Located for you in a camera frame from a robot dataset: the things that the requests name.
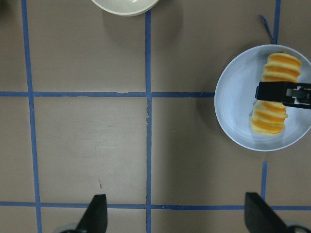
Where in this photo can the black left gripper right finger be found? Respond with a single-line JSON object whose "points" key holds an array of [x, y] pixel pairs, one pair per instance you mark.
{"points": [[260, 218]]}

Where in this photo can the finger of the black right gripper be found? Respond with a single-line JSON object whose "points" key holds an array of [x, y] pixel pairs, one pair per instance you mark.
{"points": [[288, 93]]}

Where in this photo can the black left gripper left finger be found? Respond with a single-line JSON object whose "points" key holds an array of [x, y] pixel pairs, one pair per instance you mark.
{"points": [[94, 220]]}

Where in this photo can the sliced toy bread loaf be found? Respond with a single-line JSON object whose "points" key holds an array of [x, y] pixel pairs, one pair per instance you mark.
{"points": [[268, 118]]}

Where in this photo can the blue plate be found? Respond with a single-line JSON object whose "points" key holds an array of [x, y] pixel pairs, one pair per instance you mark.
{"points": [[235, 96]]}

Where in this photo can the brown paper table mat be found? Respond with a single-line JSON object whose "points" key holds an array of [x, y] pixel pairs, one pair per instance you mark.
{"points": [[94, 103]]}

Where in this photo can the cream bowl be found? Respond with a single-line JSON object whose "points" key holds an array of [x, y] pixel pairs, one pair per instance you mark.
{"points": [[126, 8]]}

